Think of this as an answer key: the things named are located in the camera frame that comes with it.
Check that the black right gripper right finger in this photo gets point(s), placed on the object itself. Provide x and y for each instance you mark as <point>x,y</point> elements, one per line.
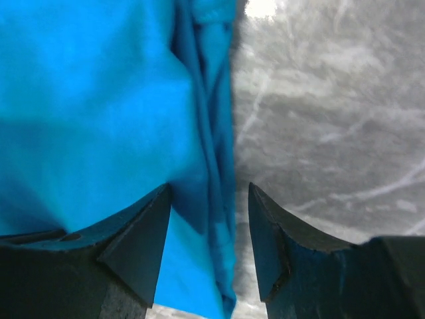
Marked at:
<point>303,272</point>

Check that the blue t shirt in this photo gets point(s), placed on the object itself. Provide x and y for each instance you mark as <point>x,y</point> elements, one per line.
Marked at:
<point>101,102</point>

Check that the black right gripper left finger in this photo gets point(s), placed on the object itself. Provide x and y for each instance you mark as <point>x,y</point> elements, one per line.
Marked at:
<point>107,270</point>

